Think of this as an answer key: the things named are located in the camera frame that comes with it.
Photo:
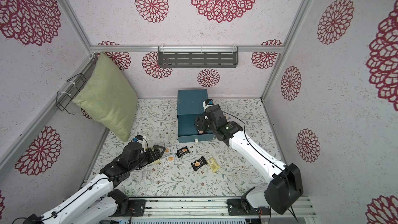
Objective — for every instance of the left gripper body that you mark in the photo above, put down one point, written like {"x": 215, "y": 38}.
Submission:
{"x": 134, "y": 163}

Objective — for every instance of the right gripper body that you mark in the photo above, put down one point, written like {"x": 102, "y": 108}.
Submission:
{"x": 201, "y": 123}

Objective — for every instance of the teal drawer cabinet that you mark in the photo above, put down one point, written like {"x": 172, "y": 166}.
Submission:
{"x": 190, "y": 106}

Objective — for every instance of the black cookie packet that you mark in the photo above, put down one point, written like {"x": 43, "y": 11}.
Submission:
{"x": 199, "y": 163}
{"x": 182, "y": 151}

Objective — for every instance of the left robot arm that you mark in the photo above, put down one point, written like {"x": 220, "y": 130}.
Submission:
{"x": 100, "y": 198}

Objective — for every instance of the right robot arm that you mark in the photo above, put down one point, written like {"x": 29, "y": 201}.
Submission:
{"x": 284, "y": 182}

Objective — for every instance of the white cookie packet lower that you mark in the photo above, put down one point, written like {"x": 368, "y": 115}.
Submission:
{"x": 167, "y": 160}

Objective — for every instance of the white cookie packet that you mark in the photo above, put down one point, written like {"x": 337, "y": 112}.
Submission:
{"x": 167, "y": 160}
{"x": 170, "y": 151}

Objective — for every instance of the white cookie packet upper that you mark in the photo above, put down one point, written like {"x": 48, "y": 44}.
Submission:
{"x": 170, "y": 151}

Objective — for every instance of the yellow cookie packet right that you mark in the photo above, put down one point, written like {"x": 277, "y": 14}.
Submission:
{"x": 213, "y": 164}

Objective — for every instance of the green pillow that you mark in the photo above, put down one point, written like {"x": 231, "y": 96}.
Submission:
{"x": 108, "y": 98}

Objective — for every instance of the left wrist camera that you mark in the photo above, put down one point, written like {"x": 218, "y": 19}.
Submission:
{"x": 139, "y": 139}

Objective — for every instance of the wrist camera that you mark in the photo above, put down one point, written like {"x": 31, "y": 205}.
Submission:
{"x": 208, "y": 103}
{"x": 139, "y": 139}

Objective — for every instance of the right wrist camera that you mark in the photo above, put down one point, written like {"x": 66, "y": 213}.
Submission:
{"x": 208, "y": 103}

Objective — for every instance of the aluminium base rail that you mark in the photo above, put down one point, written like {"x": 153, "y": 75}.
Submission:
{"x": 184, "y": 208}

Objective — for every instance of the grey wall shelf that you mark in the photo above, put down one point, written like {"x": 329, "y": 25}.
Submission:
{"x": 198, "y": 57}

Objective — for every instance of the black wire rack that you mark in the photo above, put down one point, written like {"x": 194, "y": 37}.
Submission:
{"x": 74, "y": 86}

